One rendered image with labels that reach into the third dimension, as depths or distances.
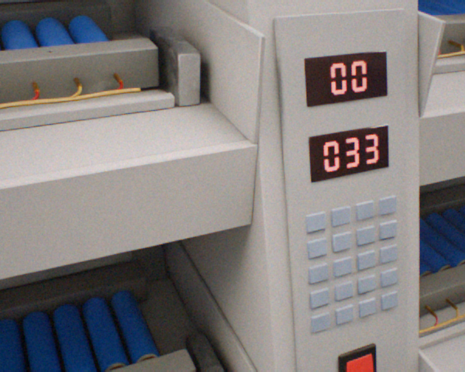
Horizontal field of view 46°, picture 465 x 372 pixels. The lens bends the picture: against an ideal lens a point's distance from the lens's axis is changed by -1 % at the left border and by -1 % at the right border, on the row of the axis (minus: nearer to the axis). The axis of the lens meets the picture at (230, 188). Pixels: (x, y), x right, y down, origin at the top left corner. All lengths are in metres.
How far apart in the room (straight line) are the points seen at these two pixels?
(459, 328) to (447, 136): 0.17
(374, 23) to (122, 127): 0.13
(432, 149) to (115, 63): 0.18
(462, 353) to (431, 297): 0.04
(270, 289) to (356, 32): 0.13
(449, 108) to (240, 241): 0.13
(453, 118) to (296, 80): 0.10
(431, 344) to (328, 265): 0.16
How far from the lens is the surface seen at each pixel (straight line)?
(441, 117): 0.32
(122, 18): 0.44
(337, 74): 0.27
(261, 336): 0.30
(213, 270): 0.35
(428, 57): 0.30
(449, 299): 0.46
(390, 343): 0.33
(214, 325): 0.37
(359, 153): 0.28
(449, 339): 0.44
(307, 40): 0.26
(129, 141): 0.26
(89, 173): 0.23
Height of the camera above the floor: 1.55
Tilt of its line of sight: 15 degrees down
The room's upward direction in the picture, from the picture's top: 5 degrees counter-clockwise
